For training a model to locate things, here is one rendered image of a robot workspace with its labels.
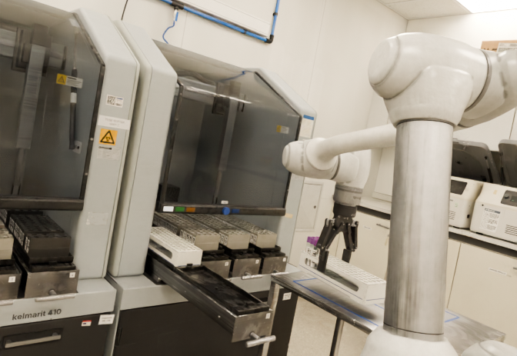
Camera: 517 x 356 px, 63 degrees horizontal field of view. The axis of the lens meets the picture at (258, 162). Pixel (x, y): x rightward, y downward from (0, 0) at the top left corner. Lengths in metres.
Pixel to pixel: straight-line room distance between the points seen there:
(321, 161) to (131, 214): 0.65
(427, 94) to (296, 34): 2.64
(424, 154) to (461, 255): 2.57
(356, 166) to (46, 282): 0.95
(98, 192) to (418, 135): 0.97
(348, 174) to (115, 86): 0.76
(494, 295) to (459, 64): 2.56
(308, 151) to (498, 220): 2.17
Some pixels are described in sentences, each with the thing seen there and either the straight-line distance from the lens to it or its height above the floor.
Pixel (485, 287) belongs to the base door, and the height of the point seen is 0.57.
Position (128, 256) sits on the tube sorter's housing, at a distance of 1.51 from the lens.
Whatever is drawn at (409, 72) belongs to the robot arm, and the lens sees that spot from 0.80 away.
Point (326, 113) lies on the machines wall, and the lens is 3.68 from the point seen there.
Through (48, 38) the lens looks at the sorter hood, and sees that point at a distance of 1.41.
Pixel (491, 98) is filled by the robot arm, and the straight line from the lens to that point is 0.92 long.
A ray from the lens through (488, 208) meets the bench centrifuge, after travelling 3.28.
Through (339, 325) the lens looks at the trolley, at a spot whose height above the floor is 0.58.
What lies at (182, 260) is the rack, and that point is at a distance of 1.44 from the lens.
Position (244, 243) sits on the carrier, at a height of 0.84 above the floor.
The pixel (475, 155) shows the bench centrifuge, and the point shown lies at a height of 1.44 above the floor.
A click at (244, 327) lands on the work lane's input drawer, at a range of 1.20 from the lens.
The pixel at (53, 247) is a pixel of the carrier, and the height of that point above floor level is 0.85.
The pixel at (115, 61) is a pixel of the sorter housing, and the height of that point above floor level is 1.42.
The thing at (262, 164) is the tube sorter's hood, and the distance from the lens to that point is 1.71.
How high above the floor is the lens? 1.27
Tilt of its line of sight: 3 degrees down
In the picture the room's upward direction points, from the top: 10 degrees clockwise
